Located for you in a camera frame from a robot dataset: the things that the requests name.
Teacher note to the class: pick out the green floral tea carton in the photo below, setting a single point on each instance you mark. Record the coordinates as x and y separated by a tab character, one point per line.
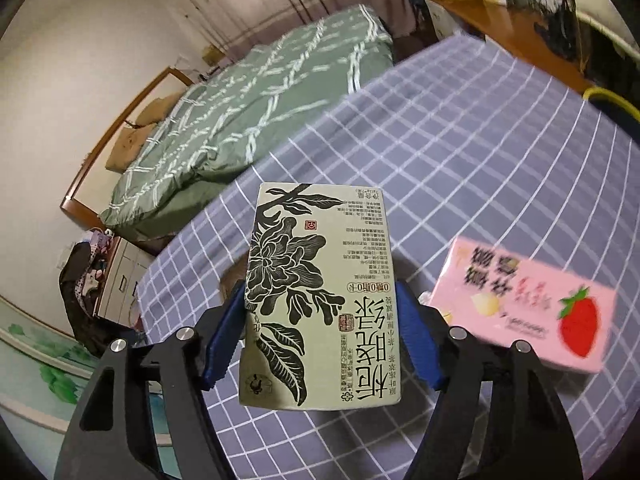
320	300

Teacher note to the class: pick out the green checked duvet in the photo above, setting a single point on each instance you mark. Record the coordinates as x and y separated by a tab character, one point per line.
250	110

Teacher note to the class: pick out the sliding wardrobe door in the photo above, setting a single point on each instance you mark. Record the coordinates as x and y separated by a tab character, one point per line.
40	375

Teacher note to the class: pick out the white nightstand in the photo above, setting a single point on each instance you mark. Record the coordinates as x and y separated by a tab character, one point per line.
125	280

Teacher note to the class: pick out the wooden desk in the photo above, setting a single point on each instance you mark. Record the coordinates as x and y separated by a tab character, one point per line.
500	25

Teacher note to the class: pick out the pile of dark clothes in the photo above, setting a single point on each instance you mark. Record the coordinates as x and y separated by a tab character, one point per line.
80	300

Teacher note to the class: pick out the blue checkered tablecloth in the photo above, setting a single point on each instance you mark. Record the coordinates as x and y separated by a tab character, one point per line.
475	160

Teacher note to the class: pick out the pink curtain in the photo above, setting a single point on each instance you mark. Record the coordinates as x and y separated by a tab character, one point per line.
280	0

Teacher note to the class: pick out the wooden bed headboard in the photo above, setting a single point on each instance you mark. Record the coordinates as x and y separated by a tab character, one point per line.
107	145

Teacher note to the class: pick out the yellow tissue box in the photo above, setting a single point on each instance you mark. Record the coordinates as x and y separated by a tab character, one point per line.
213	55

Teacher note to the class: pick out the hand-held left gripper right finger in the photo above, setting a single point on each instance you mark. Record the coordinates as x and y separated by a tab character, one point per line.
417	340

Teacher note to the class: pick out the brown pillow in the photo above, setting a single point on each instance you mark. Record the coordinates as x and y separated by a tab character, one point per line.
127	150
157	109

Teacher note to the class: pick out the pink strawberry milk carton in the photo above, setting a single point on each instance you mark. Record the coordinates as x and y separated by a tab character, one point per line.
520	300

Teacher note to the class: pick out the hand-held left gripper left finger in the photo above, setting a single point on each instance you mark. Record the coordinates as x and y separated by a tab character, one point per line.
225	340

